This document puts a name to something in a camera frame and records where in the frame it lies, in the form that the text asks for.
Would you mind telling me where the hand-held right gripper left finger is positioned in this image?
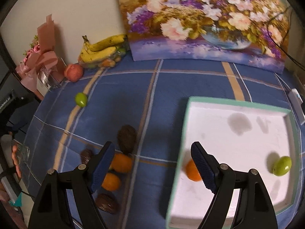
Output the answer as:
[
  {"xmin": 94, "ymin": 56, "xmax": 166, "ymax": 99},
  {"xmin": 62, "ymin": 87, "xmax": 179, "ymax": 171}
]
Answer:
[{"xmin": 28, "ymin": 141, "xmax": 116, "ymax": 229}]

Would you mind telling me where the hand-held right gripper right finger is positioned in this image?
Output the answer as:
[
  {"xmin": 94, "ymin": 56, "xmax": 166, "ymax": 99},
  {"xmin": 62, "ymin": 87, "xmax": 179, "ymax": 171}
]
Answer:
[{"xmin": 191, "ymin": 141, "xmax": 279, "ymax": 229}]

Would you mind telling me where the orange tangerine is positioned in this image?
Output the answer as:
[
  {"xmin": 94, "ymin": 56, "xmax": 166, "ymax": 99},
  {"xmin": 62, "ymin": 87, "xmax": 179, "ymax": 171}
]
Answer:
[
  {"xmin": 185, "ymin": 159, "xmax": 202, "ymax": 182},
  {"xmin": 110, "ymin": 153, "xmax": 133, "ymax": 173},
  {"xmin": 101, "ymin": 172, "xmax": 121, "ymax": 191}
]

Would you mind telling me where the brown date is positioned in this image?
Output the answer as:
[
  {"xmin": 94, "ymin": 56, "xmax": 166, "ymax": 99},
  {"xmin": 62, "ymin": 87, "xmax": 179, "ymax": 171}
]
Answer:
[
  {"xmin": 80, "ymin": 149, "xmax": 94, "ymax": 164},
  {"xmin": 96, "ymin": 194, "xmax": 118, "ymax": 213}
]

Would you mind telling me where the dark brown avocado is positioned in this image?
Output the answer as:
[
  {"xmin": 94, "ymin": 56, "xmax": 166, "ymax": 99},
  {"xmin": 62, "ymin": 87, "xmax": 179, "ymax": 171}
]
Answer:
[{"xmin": 117, "ymin": 125, "xmax": 137, "ymax": 154}]

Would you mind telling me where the white tray with green rim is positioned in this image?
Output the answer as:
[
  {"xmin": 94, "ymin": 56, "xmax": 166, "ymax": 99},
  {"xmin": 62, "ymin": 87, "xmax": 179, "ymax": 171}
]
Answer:
[{"xmin": 165, "ymin": 96, "xmax": 301, "ymax": 229}]

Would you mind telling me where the green oval fruit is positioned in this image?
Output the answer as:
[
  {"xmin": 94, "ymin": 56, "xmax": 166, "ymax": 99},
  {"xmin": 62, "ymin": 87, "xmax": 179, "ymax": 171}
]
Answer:
[
  {"xmin": 272, "ymin": 156, "xmax": 292, "ymax": 176},
  {"xmin": 75, "ymin": 93, "xmax": 88, "ymax": 107}
]

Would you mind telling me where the person's left hand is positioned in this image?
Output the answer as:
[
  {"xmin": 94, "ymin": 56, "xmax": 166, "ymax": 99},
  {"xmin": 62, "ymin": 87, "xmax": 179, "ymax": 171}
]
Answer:
[{"xmin": 11, "ymin": 146, "xmax": 22, "ymax": 180}]

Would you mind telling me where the clear plastic piece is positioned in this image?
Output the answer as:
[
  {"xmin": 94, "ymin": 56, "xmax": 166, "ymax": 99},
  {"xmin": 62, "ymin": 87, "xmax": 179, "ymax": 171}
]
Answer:
[{"xmin": 14, "ymin": 144, "xmax": 31, "ymax": 166}]

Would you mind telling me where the pink wrapped flower bouquet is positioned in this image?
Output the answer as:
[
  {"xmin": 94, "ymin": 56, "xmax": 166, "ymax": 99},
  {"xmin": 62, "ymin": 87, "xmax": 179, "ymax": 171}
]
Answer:
[{"xmin": 15, "ymin": 14, "xmax": 66, "ymax": 93}]

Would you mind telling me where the blue plaid tablecloth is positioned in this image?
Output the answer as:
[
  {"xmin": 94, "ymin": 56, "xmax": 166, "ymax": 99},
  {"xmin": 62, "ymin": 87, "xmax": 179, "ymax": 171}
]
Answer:
[{"xmin": 24, "ymin": 58, "xmax": 305, "ymax": 229}]

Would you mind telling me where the glass fruit bowl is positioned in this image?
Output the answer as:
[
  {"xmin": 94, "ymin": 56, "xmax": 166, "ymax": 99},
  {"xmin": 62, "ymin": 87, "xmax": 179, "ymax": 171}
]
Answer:
[{"xmin": 81, "ymin": 45, "xmax": 128, "ymax": 69}]

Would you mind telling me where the yellow banana bunch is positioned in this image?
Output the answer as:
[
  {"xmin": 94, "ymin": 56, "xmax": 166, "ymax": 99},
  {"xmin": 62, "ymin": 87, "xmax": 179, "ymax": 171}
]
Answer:
[{"xmin": 78, "ymin": 34, "xmax": 127, "ymax": 64}]

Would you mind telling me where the white electronic device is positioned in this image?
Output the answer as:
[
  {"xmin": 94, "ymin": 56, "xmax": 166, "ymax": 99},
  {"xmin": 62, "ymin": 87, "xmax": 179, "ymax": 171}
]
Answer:
[{"xmin": 287, "ymin": 88, "xmax": 305, "ymax": 126}]

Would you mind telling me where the flower painting canvas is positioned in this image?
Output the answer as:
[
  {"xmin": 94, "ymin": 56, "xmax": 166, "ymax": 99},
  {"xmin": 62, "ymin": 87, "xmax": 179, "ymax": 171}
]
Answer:
[{"xmin": 113, "ymin": 0, "xmax": 292, "ymax": 74}]

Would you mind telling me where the black cable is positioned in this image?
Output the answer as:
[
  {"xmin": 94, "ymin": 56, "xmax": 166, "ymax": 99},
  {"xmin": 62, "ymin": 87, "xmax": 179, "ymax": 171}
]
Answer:
[{"xmin": 267, "ymin": 5, "xmax": 305, "ymax": 74}]

